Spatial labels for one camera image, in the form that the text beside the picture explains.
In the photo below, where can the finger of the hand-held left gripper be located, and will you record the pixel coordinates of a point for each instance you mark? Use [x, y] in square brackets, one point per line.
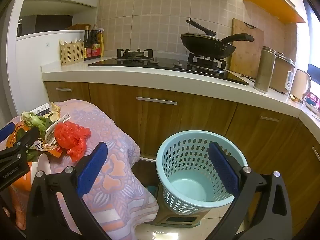
[28, 137]
[7, 132]

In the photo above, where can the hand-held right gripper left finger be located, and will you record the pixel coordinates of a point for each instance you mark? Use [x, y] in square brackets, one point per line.
[92, 170]

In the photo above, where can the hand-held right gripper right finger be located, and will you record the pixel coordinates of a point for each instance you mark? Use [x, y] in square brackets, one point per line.
[223, 170]

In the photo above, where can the orange white paper cup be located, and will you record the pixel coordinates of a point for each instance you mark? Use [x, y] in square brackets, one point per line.
[21, 192]

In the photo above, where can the red plastic bag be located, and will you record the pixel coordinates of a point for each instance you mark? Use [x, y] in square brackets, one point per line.
[68, 136]

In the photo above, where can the light blue perforated waste basket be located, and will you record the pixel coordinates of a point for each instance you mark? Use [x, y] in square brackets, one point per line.
[186, 192]

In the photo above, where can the orange plastic wrapper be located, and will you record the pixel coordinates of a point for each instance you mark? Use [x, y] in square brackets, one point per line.
[15, 136]

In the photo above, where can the green vegetable leaves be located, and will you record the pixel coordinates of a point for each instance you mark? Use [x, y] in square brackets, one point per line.
[37, 123]

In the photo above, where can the white dotted paper scrap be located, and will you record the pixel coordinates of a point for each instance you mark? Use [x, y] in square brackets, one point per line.
[56, 127]

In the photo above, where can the black white printed card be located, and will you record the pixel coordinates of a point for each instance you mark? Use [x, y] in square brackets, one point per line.
[41, 109]

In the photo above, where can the crumpled yellow peel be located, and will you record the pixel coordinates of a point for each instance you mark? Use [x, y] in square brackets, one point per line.
[56, 110]

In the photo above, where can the wooden kitchen base cabinet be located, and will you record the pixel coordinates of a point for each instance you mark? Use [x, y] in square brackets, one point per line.
[190, 115]

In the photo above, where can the dark plastic stool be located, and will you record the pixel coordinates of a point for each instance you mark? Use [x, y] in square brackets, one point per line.
[162, 220]

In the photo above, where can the white side cabinet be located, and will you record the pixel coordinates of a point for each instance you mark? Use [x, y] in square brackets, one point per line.
[35, 52]

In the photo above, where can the beige slotted utensil holder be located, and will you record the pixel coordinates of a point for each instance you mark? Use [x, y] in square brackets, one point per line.
[72, 53]

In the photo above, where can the dark soy sauce bottle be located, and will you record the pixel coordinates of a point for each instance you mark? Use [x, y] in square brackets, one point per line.
[87, 47]

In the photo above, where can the stainless steel thermos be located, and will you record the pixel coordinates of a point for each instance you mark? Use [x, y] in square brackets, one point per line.
[263, 70]

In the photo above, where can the red snack packets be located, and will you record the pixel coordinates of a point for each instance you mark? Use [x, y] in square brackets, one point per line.
[312, 101]

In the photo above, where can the beige rice cooker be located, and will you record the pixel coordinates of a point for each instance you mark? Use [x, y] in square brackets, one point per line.
[281, 72]

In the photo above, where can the large dark sauce bottle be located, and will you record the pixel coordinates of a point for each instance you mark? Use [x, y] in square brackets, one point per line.
[95, 45]

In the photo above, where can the beige electric kettle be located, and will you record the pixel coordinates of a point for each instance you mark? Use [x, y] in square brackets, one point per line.
[301, 85]

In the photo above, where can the black glass gas stove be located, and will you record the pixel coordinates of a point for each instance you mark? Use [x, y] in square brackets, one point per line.
[170, 66]

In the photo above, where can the yellow oil bottle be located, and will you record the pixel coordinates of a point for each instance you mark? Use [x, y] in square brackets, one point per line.
[102, 45]

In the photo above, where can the wooden cutting board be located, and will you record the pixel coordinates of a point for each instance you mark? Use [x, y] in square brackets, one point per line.
[247, 52]

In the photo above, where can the black frying pan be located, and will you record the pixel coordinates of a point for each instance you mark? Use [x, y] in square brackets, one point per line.
[207, 46]

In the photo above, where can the orange wall cabinet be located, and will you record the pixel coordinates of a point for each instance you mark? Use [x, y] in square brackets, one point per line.
[272, 0]

